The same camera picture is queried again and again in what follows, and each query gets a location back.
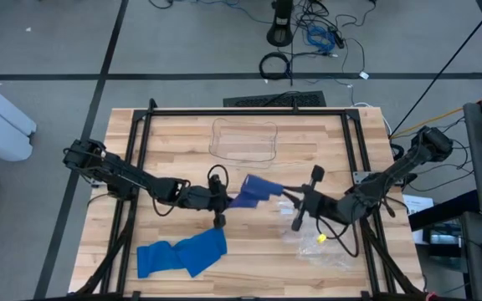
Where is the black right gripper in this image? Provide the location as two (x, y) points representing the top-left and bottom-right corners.
(283, 165), (345, 232)

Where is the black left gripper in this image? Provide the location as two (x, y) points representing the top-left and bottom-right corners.
(180, 174), (237, 229)

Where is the blue cohesive bandage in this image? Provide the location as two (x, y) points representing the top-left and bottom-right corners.
(228, 174), (285, 209)
(136, 227), (228, 279)

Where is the clear plastic bin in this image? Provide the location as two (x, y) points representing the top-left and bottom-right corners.
(208, 117), (279, 169)

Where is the clear plastic wrapper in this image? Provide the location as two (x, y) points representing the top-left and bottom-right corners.
(276, 199), (353, 271)

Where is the black perforated floor panel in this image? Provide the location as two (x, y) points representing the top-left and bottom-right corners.
(223, 90), (328, 109)

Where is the white paper sheet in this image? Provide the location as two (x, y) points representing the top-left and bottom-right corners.
(402, 193), (435, 246)

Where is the small screen device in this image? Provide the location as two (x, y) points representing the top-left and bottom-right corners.
(427, 227), (462, 256)

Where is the black power strip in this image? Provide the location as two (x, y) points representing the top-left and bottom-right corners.
(328, 27), (346, 49)

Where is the black stand base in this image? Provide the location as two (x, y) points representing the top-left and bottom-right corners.
(265, 0), (295, 48)

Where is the grey equipment cart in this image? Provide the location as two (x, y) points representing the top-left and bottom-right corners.
(423, 211), (482, 301)

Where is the thin black diagonal pole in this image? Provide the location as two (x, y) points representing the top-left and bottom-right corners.
(390, 0), (482, 137)

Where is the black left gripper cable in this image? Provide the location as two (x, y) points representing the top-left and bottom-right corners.
(151, 163), (230, 218)

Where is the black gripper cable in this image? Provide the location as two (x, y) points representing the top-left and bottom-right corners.
(315, 208), (360, 258)
(151, 163), (230, 218)

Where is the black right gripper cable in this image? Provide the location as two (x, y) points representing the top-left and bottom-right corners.
(315, 208), (360, 258)

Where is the black aluminium table frame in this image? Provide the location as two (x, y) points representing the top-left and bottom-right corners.
(69, 98), (426, 301)

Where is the white cable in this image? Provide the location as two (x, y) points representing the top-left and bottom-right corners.
(349, 83), (392, 135)

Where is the coiled black cable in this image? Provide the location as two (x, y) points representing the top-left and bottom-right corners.
(259, 51), (292, 81)

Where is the yellow cable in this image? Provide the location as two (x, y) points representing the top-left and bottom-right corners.
(389, 88), (482, 140)

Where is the black floor cable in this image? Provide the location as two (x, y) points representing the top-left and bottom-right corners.
(408, 116), (476, 194)
(336, 12), (378, 79)

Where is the blue cable bundle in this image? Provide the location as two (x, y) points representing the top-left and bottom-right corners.
(305, 24), (337, 54)

